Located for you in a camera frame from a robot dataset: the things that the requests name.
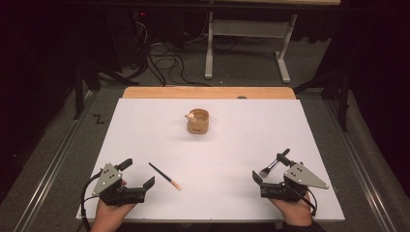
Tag hand-held gripper cable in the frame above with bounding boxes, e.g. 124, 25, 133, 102
283, 183, 318, 217
79, 170, 104, 232

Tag metal floor rail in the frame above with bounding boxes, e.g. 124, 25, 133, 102
13, 90, 98, 232
323, 100, 399, 232

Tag right hand-held gripper cable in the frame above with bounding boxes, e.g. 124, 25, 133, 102
283, 183, 318, 217

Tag person's left hand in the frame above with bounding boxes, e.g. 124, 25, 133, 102
90, 198, 137, 232

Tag black makeup brush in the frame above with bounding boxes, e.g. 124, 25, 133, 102
258, 148, 291, 179

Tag round wooden brush holder cup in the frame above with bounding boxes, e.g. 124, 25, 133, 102
184, 107, 211, 135

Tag thin black copper-tipped brush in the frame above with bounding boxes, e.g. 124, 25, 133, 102
148, 161, 183, 191

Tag left hand-held gripper cable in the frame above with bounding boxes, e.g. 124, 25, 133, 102
79, 170, 104, 232

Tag person's right hand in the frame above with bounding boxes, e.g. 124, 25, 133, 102
269, 192, 314, 227

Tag white table cover sheet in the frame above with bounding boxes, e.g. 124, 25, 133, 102
75, 98, 346, 223

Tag white metal desk frame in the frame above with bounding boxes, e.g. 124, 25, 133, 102
199, 0, 342, 85

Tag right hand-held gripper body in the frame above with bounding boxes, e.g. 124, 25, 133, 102
259, 161, 330, 203

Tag black metal stand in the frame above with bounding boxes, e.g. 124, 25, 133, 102
72, 61, 139, 120
293, 69, 352, 132

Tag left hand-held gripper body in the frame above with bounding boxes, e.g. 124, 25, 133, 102
91, 162, 147, 207

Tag dark equipment box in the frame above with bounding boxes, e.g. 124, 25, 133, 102
104, 8, 151, 73

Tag black floor cables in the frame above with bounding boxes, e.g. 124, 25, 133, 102
146, 42, 211, 88

